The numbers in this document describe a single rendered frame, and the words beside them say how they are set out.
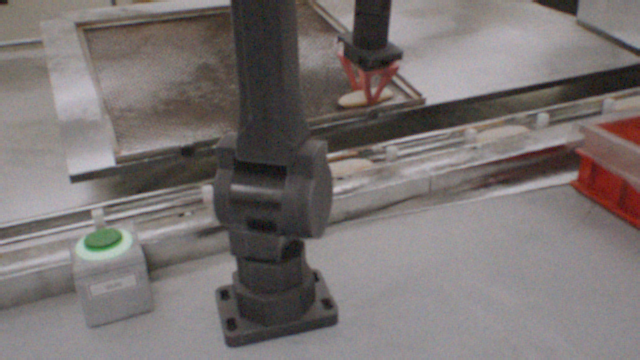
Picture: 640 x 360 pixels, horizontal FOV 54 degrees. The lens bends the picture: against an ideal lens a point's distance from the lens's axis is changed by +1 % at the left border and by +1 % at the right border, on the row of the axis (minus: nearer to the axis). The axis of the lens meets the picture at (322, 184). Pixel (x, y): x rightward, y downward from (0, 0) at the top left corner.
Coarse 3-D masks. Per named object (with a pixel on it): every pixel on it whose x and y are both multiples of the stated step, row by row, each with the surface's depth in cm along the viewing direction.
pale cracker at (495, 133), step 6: (510, 126) 100; (516, 126) 100; (486, 132) 98; (492, 132) 98; (498, 132) 98; (504, 132) 98; (510, 132) 98; (516, 132) 98; (522, 132) 98; (480, 138) 97; (486, 138) 96; (492, 138) 96
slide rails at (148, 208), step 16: (576, 112) 107; (592, 112) 107; (432, 144) 97; (448, 144) 97; (384, 160) 93; (128, 208) 82; (144, 208) 82; (160, 208) 82; (64, 224) 79; (80, 224) 79; (0, 240) 76; (16, 240) 76
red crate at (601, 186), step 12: (588, 156) 84; (588, 168) 84; (600, 168) 83; (576, 180) 88; (588, 180) 85; (600, 180) 83; (612, 180) 81; (624, 180) 79; (588, 192) 85; (600, 192) 84; (612, 192) 82; (624, 192) 80; (636, 192) 78; (600, 204) 84; (612, 204) 82; (624, 204) 80; (636, 204) 78; (624, 216) 80; (636, 216) 79
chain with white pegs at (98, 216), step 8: (608, 104) 106; (608, 112) 106; (544, 120) 101; (472, 128) 97; (536, 128) 102; (472, 136) 96; (464, 144) 98; (472, 144) 97; (392, 152) 91; (392, 160) 92; (208, 192) 82; (208, 200) 82; (96, 216) 77; (96, 224) 77; (104, 224) 78
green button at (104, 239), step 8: (96, 232) 66; (104, 232) 66; (112, 232) 66; (120, 232) 66; (88, 240) 64; (96, 240) 64; (104, 240) 64; (112, 240) 64; (120, 240) 65; (88, 248) 64; (96, 248) 63; (104, 248) 63; (112, 248) 64
